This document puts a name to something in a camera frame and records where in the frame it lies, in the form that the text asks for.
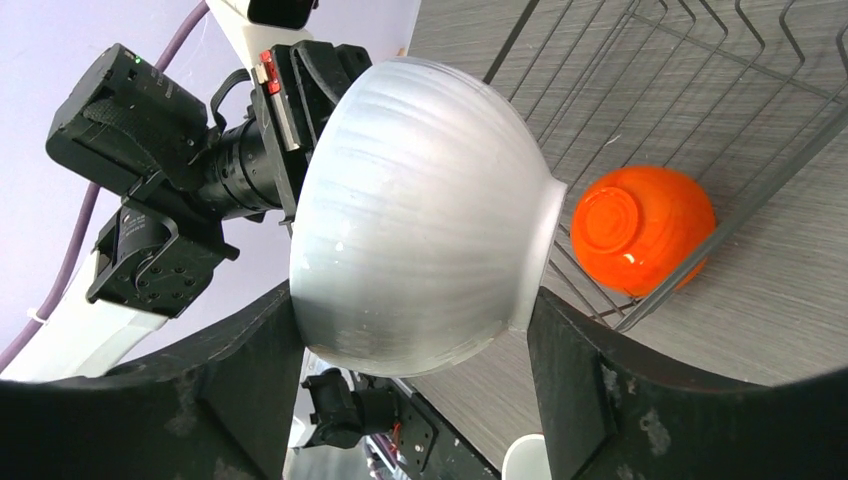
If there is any white bowl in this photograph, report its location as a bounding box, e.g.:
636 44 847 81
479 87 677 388
289 57 567 377

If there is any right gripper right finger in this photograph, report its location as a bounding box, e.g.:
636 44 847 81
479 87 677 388
527 288 847 479

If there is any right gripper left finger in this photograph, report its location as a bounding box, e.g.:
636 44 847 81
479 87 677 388
1 283 304 479

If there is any white mug red handle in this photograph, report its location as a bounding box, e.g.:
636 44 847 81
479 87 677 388
501 433 552 480

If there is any orange bowl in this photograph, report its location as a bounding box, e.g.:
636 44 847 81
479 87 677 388
570 166 717 298

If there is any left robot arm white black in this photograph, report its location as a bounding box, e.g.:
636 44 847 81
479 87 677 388
1 40 372 383

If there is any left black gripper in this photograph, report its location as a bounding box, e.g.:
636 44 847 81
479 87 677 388
198 40 372 221

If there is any black wire dish rack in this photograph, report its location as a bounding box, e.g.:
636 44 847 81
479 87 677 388
483 1 847 332

